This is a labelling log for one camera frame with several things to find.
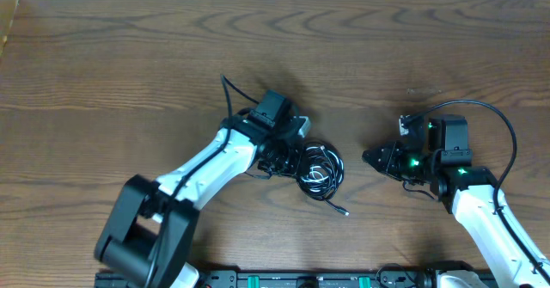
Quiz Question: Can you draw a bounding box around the white USB cable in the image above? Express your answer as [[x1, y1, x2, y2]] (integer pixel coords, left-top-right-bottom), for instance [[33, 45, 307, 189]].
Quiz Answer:
[[299, 144, 344, 186]]

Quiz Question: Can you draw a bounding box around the brown cardboard panel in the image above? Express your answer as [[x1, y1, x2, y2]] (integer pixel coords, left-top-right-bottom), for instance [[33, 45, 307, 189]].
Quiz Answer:
[[0, 0, 19, 55]]

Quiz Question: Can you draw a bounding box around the black right camera cable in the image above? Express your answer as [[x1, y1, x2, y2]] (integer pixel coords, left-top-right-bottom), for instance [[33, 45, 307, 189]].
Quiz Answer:
[[403, 99, 550, 276]]

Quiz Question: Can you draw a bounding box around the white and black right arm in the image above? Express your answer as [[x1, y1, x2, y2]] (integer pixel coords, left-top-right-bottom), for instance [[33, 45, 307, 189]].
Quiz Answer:
[[362, 114, 549, 287]]

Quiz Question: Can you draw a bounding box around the black USB cable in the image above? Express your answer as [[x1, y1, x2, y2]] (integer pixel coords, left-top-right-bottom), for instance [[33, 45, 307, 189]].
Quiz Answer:
[[294, 139, 350, 217]]

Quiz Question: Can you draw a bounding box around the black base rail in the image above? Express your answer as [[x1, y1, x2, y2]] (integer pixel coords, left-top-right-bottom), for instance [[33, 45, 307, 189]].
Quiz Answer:
[[195, 269, 418, 288]]

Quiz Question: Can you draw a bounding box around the black camera cable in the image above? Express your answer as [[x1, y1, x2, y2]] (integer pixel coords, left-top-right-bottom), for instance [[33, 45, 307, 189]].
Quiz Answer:
[[403, 99, 550, 276], [144, 73, 261, 288]]

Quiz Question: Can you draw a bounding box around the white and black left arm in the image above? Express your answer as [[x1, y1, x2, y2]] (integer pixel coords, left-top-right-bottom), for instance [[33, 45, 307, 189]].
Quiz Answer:
[[94, 112, 310, 288]]

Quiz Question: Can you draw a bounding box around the black left camera cable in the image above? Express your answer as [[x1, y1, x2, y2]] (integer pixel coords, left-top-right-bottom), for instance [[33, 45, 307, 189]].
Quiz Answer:
[[144, 73, 261, 288]]

